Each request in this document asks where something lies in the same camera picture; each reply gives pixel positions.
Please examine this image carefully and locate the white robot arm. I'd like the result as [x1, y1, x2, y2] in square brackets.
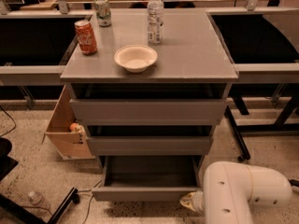
[180, 161, 292, 224]

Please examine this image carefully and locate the orange soda can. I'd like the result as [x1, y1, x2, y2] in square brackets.
[75, 20, 97, 55]

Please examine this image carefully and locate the plastic bottle on floor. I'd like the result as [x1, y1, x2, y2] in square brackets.
[24, 191, 50, 211]

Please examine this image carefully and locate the white paper bowl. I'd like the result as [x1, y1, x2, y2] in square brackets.
[114, 45, 158, 73]

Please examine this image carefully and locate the grey middle drawer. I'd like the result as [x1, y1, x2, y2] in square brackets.
[87, 125, 213, 156]

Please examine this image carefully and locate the black cable on floor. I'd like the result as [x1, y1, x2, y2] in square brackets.
[18, 179, 103, 224]

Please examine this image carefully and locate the grey bottom drawer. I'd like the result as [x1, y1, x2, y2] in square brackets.
[92, 156, 202, 202]

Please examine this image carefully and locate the cardboard box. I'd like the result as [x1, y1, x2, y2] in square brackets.
[45, 87, 93, 160]

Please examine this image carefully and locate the grey top drawer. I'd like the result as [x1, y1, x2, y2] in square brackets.
[69, 83, 228, 126]

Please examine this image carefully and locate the black floor stand left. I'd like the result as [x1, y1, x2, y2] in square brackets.
[0, 188, 80, 224]

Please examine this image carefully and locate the orange fruit in box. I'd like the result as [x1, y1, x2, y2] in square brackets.
[69, 122, 78, 132]

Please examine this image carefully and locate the grey drawer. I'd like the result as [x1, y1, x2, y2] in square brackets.
[92, 156, 202, 202]
[69, 83, 228, 126]
[87, 125, 213, 156]

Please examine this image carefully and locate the black table leg with caster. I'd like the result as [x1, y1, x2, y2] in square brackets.
[224, 106, 250, 162]

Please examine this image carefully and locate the grey drawer cabinet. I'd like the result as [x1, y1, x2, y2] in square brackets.
[60, 7, 239, 203]

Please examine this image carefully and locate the green white soda can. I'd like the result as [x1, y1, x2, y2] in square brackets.
[94, 0, 111, 27]

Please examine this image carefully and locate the clear plastic water bottle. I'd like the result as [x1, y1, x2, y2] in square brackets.
[147, 0, 164, 44]

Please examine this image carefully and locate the black caster wheel right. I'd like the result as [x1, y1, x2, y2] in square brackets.
[290, 179, 299, 188]

